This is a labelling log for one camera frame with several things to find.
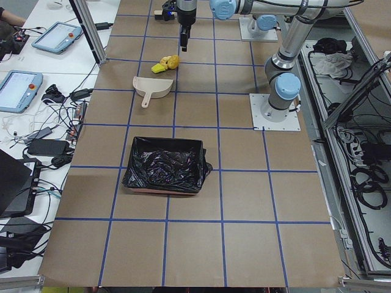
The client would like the yellow sponge piece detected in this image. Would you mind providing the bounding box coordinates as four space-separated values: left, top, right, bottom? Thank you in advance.
151 63 167 74

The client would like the beige plastic dustpan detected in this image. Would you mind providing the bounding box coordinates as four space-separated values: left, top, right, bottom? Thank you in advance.
133 76 174 108

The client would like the toy croissant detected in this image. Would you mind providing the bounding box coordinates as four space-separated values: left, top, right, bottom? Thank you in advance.
159 56 171 70

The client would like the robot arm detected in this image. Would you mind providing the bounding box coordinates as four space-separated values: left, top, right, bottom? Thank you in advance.
210 1 363 121

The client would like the bin with black bag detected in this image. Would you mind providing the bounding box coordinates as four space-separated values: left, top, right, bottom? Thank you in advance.
122 137 213 195

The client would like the far teach pendant tablet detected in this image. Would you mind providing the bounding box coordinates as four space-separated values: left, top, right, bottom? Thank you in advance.
32 22 82 54

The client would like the teach pendant tablet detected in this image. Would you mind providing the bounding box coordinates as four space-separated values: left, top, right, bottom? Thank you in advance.
1 70 43 114
32 22 82 54

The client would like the white crumpled cloth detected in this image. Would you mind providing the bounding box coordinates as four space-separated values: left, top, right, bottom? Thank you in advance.
314 52 353 79

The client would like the black power adapter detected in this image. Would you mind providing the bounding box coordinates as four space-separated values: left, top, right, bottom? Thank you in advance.
27 139 71 156

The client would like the near teach pendant tablet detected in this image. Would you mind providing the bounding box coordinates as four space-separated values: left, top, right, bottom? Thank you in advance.
1 70 43 114

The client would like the black laptop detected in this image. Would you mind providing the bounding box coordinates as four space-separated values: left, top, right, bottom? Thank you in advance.
1 151 42 219

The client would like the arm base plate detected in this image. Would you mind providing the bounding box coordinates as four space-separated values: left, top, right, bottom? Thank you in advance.
239 15 278 42
249 93 301 132

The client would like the aluminium frame post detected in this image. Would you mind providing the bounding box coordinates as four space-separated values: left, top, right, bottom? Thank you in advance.
69 0 106 66

